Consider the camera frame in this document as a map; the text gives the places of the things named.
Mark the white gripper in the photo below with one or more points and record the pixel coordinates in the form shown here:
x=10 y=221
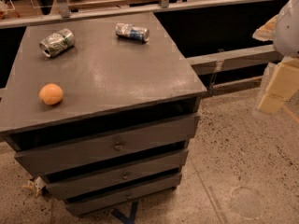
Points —
x=288 y=32

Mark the crushed redbull can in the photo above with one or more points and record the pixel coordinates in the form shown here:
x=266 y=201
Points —
x=130 y=31

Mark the crushed green silver can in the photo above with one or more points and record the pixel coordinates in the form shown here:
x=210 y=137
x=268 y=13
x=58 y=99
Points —
x=58 y=42

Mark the grey drawer cabinet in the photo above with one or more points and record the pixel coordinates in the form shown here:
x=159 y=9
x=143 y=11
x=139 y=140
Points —
x=100 y=99

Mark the blue tape cross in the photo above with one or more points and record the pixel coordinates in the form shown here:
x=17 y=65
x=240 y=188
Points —
x=126 y=219

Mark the orange fruit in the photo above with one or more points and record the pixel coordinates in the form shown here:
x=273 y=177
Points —
x=51 y=94

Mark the bottom grey drawer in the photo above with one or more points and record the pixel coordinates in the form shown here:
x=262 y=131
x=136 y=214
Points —
x=131 y=193

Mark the grey drawer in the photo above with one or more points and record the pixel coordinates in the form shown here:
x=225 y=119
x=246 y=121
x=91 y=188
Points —
x=53 y=159
x=131 y=193
x=124 y=173

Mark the top grey drawer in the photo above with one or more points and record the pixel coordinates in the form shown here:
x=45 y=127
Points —
x=53 y=159

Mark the middle grey drawer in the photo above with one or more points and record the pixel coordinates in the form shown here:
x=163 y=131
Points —
x=124 y=173

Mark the metal railing frame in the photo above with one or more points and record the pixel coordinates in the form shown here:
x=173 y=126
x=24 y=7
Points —
x=197 y=32

